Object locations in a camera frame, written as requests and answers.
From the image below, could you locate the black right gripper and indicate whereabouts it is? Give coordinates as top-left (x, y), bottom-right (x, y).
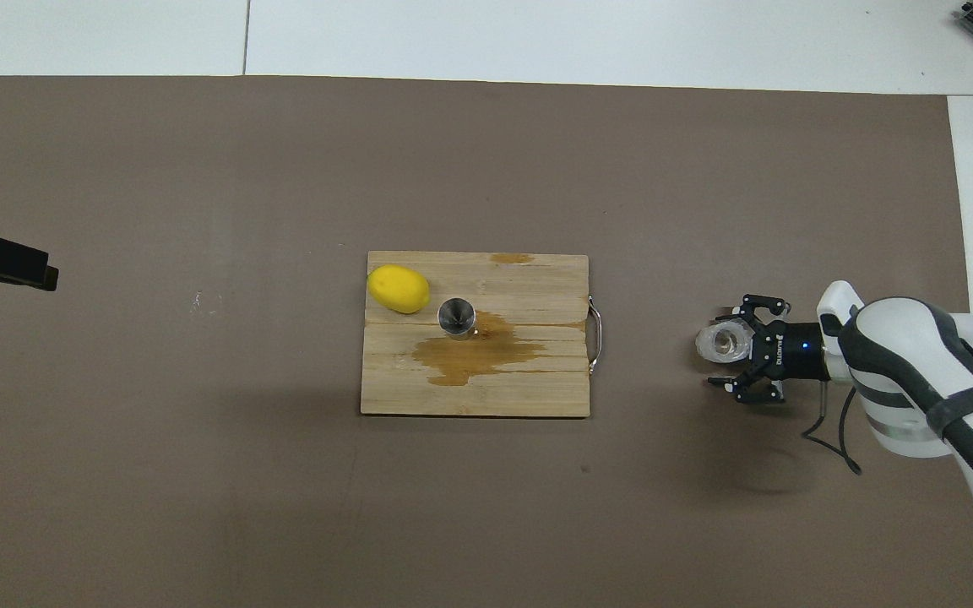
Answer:
top-left (706, 294), bottom-right (830, 404)

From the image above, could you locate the clear glass cup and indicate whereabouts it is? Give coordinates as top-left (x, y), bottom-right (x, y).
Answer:
top-left (695, 321), bottom-right (754, 366)

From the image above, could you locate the steel double jigger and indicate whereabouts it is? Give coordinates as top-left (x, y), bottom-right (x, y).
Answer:
top-left (438, 297), bottom-right (477, 341)

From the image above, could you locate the wooden cutting board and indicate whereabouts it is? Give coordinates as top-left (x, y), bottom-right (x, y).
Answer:
top-left (360, 251), bottom-right (604, 418)

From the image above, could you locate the brown table mat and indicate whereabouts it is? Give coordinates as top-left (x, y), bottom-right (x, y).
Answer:
top-left (0, 74), bottom-right (973, 608)

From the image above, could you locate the yellow lemon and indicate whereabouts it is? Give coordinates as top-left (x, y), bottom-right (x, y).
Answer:
top-left (367, 264), bottom-right (432, 315)

